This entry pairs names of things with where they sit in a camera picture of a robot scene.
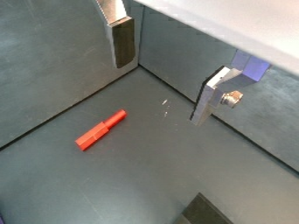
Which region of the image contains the black angle bracket holder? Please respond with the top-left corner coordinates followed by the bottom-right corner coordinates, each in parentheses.
top-left (174, 192), bottom-right (234, 224)

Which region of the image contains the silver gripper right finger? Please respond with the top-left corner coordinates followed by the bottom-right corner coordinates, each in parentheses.
top-left (191, 50), bottom-right (271, 125)

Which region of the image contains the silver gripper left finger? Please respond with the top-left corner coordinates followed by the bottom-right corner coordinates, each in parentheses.
top-left (95, 0), bottom-right (137, 68)

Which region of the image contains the red peg object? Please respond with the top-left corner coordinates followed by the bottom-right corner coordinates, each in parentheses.
top-left (75, 109), bottom-right (127, 151)

